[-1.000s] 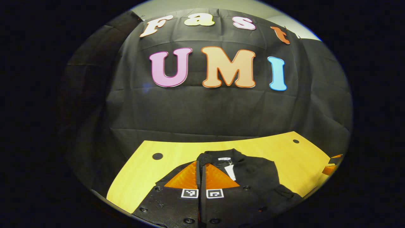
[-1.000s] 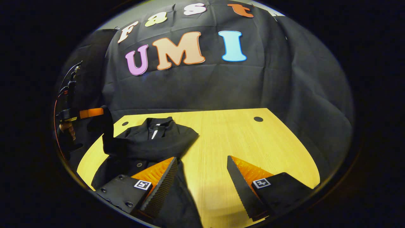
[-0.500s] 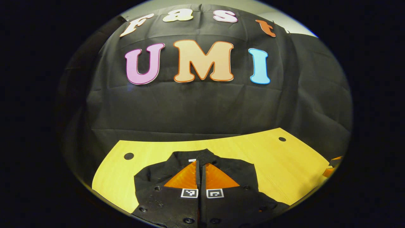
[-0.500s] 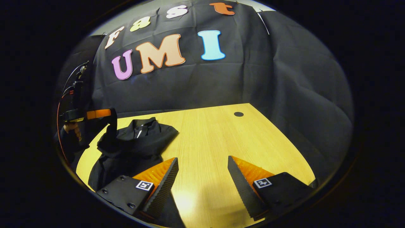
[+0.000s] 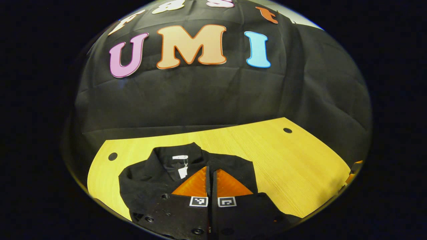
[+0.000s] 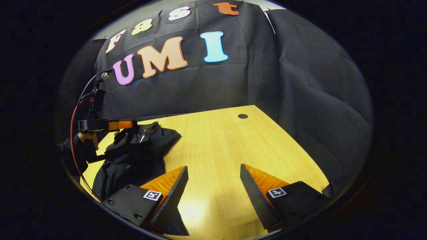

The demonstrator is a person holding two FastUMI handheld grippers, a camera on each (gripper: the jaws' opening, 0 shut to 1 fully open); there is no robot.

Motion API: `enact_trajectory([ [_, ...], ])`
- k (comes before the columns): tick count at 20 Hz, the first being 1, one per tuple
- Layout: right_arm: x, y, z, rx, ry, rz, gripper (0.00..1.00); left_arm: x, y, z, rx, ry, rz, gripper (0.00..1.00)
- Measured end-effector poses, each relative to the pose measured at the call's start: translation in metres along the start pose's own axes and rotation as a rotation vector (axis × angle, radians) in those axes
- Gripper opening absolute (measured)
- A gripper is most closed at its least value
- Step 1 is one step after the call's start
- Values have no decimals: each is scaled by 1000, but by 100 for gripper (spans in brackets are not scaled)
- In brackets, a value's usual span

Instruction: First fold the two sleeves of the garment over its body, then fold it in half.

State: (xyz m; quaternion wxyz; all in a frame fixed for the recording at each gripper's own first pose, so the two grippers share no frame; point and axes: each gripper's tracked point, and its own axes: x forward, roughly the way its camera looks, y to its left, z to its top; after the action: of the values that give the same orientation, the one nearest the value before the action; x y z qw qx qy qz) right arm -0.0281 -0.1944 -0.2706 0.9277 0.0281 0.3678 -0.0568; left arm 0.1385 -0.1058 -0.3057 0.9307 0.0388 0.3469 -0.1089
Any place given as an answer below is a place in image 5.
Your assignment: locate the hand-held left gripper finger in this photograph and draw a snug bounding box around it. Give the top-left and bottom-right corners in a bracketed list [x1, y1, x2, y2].
[131, 166, 212, 240]
[211, 168, 301, 240]

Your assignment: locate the black collared shirt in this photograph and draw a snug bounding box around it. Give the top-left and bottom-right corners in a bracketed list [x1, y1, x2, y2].
[118, 142, 302, 230]

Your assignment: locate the black backdrop cloth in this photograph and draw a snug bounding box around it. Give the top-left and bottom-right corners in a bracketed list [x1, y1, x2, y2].
[63, 0, 372, 187]

